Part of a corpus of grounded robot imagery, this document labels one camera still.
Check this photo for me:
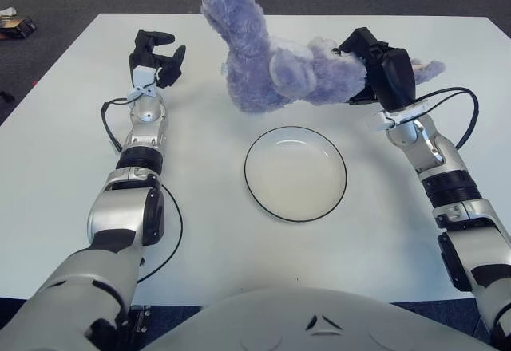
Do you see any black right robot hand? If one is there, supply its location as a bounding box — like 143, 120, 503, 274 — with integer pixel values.
335, 26, 417, 111

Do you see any white plate black rim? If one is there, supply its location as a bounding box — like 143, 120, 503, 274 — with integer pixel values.
244, 126, 347, 223

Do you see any black metal bracket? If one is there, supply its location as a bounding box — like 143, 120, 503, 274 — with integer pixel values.
129, 305, 152, 334

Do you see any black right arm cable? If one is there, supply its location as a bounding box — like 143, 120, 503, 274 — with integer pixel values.
414, 87, 480, 151

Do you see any purple plush bunny doll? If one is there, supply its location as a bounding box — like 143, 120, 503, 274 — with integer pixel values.
200, 0, 446, 115

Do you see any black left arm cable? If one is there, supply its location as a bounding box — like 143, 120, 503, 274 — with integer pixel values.
101, 99, 184, 282

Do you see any grey robot torso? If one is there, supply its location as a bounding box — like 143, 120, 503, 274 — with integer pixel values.
143, 285, 492, 351

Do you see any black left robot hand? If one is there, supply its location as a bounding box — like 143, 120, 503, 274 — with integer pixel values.
128, 28, 188, 89

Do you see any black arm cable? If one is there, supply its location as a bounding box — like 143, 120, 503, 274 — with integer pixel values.
101, 99, 184, 282
414, 87, 480, 151

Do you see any black brown box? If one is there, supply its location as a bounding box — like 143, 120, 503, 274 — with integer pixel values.
0, 15, 37, 39

